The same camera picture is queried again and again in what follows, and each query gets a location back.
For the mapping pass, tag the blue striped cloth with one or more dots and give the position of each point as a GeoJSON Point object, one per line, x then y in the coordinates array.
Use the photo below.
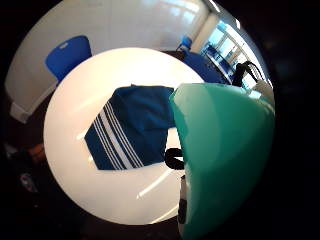
{"type": "Point", "coordinates": [136, 126]}

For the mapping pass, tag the window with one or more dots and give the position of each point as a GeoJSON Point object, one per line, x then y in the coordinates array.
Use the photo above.
{"type": "Point", "coordinates": [225, 45]}

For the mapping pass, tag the white pillar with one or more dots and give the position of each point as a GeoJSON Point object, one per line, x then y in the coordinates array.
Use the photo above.
{"type": "Point", "coordinates": [204, 33]}

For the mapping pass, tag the blue chair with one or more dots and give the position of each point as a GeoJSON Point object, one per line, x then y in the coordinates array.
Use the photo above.
{"type": "Point", "coordinates": [68, 56]}

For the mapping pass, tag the blue bottle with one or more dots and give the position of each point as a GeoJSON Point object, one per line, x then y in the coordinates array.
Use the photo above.
{"type": "Point", "coordinates": [186, 43]}

